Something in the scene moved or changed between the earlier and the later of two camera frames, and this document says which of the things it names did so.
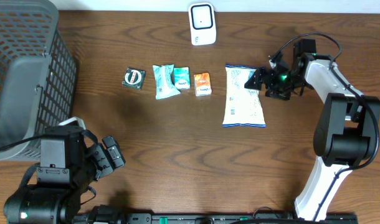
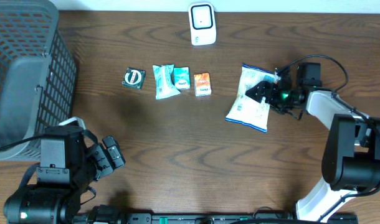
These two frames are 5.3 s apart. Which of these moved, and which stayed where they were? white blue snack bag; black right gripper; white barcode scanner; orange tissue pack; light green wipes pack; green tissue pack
Moved: white blue snack bag; black right gripper
Stayed: orange tissue pack; white barcode scanner; light green wipes pack; green tissue pack
